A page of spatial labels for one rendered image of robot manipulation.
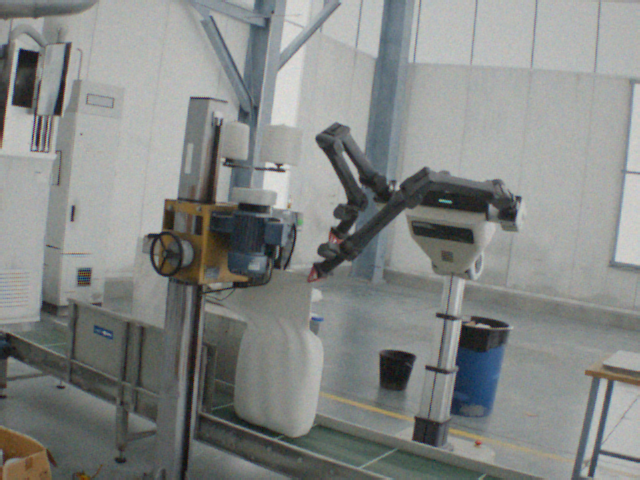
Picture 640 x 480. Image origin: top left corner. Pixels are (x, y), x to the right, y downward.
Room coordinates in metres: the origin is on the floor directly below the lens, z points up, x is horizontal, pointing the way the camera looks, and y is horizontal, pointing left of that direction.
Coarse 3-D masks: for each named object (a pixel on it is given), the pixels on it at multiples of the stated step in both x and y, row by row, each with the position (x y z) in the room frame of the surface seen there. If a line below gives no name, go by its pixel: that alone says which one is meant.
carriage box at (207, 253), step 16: (176, 208) 2.93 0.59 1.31; (192, 208) 2.88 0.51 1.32; (208, 208) 2.85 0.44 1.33; (224, 208) 2.94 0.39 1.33; (208, 224) 2.87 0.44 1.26; (192, 240) 2.87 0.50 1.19; (208, 240) 2.88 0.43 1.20; (224, 240) 2.96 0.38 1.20; (160, 256) 2.96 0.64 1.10; (208, 256) 2.88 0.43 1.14; (224, 256) 2.97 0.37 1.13; (192, 272) 2.86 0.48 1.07; (224, 272) 2.98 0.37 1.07
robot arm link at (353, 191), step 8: (336, 144) 2.92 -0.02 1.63; (328, 152) 2.98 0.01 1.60; (336, 152) 2.94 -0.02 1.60; (336, 160) 3.00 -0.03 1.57; (344, 160) 3.04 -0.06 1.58; (336, 168) 3.04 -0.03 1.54; (344, 168) 3.05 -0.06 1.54; (344, 176) 3.07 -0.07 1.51; (352, 176) 3.11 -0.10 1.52; (344, 184) 3.12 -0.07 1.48; (352, 184) 3.13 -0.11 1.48; (352, 192) 3.14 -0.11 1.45; (360, 192) 3.17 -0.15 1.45; (352, 200) 3.21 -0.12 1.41; (360, 200) 3.19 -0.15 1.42
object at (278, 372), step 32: (256, 288) 3.25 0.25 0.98; (288, 288) 3.16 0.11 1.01; (256, 320) 3.21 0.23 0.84; (288, 320) 3.14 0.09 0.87; (256, 352) 3.15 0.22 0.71; (288, 352) 3.05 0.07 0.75; (320, 352) 3.09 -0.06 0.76; (256, 384) 3.13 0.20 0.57; (288, 384) 3.03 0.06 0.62; (256, 416) 3.12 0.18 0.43; (288, 416) 3.03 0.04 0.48
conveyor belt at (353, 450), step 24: (24, 336) 4.04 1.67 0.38; (48, 336) 4.13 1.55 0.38; (216, 408) 3.30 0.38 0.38; (264, 432) 3.05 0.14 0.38; (312, 432) 3.13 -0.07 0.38; (336, 432) 3.17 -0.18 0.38; (336, 456) 2.87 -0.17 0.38; (360, 456) 2.89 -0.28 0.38; (384, 456) 2.92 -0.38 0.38; (408, 456) 2.95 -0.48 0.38
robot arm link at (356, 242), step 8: (400, 184) 2.86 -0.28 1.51; (400, 192) 2.83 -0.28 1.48; (392, 200) 2.86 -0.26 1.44; (400, 200) 2.82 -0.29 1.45; (408, 200) 2.81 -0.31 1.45; (416, 200) 2.78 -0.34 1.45; (384, 208) 2.88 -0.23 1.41; (392, 208) 2.85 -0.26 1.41; (400, 208) 2.85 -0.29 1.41; (408, 208) 2.81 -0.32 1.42; (376, 216) 2.90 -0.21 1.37; (384, 216) 2.87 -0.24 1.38; (392, 216) 2.88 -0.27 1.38; (368, 224) 2.93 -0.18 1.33; (376, 224) 2.90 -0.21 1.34; (384, 224) 2.90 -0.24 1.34; (360, 232) 2.95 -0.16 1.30; (368, 232) 2.92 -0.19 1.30; (376, 232) 2.93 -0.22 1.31; (344, 240) 3.02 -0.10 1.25; (352, 240) 2.98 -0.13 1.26; (360, 240) 2.95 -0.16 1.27; (368, 240) 2.96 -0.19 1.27; (344, 248) 3.01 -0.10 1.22; (352, 248) 2.96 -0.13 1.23; (360, 248) 2.98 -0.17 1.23
